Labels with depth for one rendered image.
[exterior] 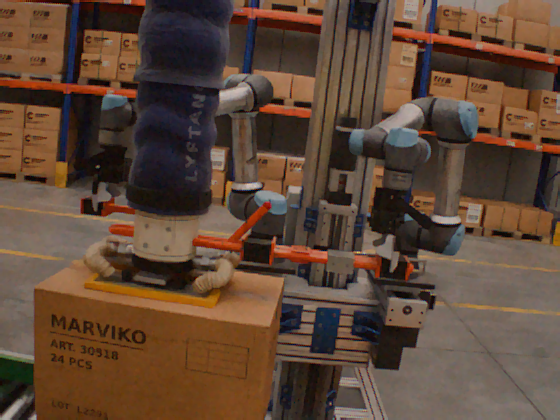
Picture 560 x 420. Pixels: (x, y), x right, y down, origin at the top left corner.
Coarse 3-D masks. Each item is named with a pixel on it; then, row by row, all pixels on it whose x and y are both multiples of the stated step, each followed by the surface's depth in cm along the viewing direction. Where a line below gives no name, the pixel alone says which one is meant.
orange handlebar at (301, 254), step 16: (112, 208) 174; (128, 208) 174; (112, 224) 148; (128, 224) 151; (192, 240) 145; (208, 240) 145; (224, 240) 148; (240, 240) 149; (288, 256) 144; (304, 256) 143; (320, 256) 143
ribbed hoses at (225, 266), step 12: (108, 240) 150; (120, 240) 159; (96, 252) 142; (108, 252) 147; (96, 264) 138; (108, 264) 140; (216, 264) 146; (228, 264) 143; (108, 276) 139; (204, 276) 138; (216, 276) 137; (228, 276) 139; (204, 288) 138
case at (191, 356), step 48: (48, 288) 133; (240, 288) 153; (48, 336) 135; (96, 336) 133; (144, 336) 132; (192, 336) 131; (240, 336) 130; (48, 384) 137; (96, 384) 136; (144, 384) 134; (192, 384) 133; (240, 384) 132
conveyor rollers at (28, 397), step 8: (8, 384) 179; (16, 384) 183; (32, 384) 182; (0, 392) 173; (8, 392) 177; (24, 392) 176; (32, 392) 178; (0, 400) 171; (16, 400) 171; (24, 400) 172; (32, 400) 176; (8, 408) 165; (16, 408) 166; (24, 408) 170; (0, 416) 160; (8, 416) 161; (16, 416) 164; (32, 416) 163
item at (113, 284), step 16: (96, 272) 145; (128, 272) 139; (96, 288) 137; (112, 288) 136; (128, 288) 136; (144, 288) 137; (160, 288) 138; (176, 288) 139; (192, 288) 141; (192, 304) 136; (208, 304) 135
